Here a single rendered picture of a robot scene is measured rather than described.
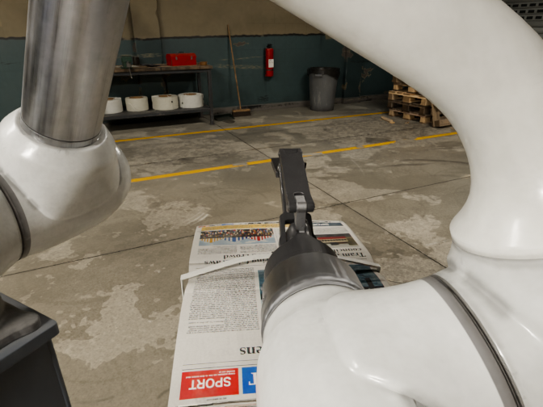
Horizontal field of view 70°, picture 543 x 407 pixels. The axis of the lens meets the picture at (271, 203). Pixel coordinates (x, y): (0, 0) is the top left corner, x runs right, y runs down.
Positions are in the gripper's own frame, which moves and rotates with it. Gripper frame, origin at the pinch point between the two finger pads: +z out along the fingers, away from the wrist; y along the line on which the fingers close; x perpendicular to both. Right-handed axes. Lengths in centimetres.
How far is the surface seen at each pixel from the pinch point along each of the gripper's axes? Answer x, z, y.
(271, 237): -0.6, 11.0, 9.3
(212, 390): -9.2, -18.9, 11.9
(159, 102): -123, 576, 40
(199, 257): -12.3, 4.9, 9.2
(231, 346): -7.3, -13.7, 10.9
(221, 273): -8.7, 0.3, 9.6
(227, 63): -19, 678, -15
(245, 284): -5.4, -2.7, 9.8
